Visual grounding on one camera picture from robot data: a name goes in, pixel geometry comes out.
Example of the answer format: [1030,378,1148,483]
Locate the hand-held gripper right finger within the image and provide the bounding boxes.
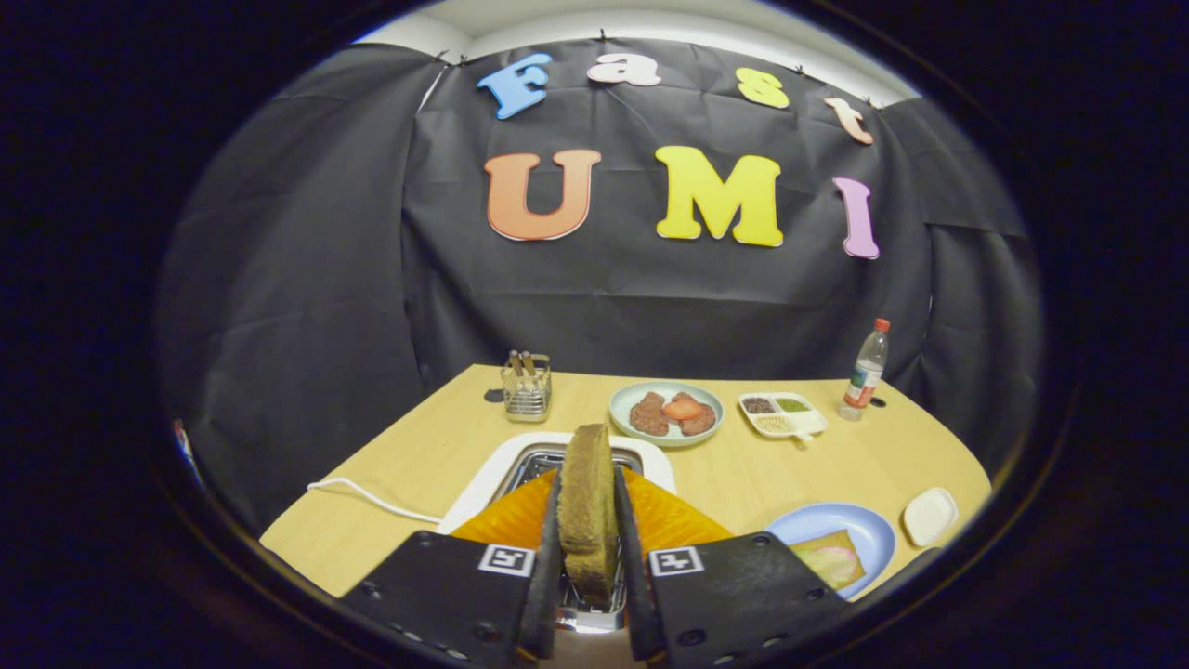
[613,465,851,665]

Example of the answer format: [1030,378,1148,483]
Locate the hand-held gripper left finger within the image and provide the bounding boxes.
[339,467,566,665]

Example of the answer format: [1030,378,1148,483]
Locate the brown toast slice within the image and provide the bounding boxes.
[557,424,620,610]

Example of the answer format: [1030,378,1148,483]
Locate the white toaster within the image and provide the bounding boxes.
[437,431,677,635]

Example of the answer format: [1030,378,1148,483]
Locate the brown meat patty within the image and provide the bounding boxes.
[673,395,718,438]
[629,391,672,438]

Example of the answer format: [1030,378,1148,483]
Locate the tan bread slice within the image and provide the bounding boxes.
[790,530,867,592]

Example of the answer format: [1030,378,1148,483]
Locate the light green plate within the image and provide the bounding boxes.
[608,381,725,449]

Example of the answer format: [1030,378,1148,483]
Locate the blue round plate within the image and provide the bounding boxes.
[766,503,897,600]

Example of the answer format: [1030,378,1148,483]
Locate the white divided condiment dish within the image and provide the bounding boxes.
[738,391,829,443]

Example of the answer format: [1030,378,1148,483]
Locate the black backdrop cloth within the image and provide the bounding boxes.
[153,37,1046,535]

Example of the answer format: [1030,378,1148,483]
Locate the white square plate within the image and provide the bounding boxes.
[903,487,960,548]

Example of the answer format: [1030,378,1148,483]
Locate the clear plastic water bottle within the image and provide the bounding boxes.
[838,318,892,423]

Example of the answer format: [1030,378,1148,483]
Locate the small red white object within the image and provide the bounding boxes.
[172,418,201,484]

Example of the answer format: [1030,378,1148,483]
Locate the white toaster power cord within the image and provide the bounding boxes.
[307,478,445,527]

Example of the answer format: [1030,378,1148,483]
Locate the metal wire utensil holder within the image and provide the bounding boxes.
[501,350,554,424]

